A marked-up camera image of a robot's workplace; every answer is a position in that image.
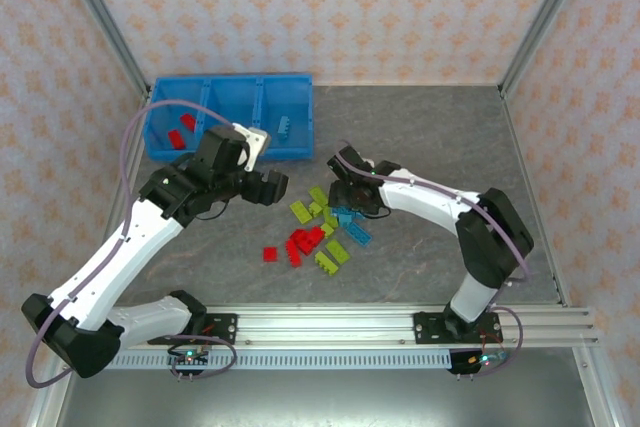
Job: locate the blue lego brick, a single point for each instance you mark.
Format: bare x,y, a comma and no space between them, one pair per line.
352,218
337,213
283,128
359,235

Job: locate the small green lego brick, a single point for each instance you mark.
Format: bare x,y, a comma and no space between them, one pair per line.
315,209
328,230

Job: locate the long green lego brick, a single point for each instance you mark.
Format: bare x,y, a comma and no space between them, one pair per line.
301,211

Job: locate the small red lego brick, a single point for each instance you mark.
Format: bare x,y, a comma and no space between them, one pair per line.
270,254

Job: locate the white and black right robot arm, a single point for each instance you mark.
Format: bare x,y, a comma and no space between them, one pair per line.
425,199

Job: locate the blue three-compartment plastic bin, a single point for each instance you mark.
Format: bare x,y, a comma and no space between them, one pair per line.
235,107

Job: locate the grey metal base panel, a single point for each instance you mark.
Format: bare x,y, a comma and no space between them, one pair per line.
325,397

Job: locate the aluminium side frame rail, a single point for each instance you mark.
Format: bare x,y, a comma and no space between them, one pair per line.
112,207
523,157

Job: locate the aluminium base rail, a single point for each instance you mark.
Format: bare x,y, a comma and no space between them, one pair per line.
325,324

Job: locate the aluminium frame post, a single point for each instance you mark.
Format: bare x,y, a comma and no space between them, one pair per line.
542,22
107,22

